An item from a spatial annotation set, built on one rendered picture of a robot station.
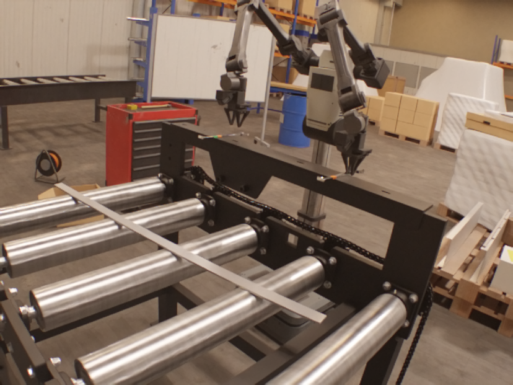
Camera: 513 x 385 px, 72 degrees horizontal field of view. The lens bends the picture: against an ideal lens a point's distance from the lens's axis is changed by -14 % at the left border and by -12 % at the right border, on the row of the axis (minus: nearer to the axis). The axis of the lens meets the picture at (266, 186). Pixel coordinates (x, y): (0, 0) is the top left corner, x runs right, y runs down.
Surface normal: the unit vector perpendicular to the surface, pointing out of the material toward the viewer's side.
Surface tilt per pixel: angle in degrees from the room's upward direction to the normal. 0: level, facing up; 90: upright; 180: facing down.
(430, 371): 0
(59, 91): 90
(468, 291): 90
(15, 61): 90
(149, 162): 90
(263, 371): 0
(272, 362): 0
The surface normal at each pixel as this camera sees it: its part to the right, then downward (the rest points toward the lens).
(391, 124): -0.58, 0.20
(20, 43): 0.74, 0.30
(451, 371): 0.12, -0.94
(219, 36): 0.40, 0.34
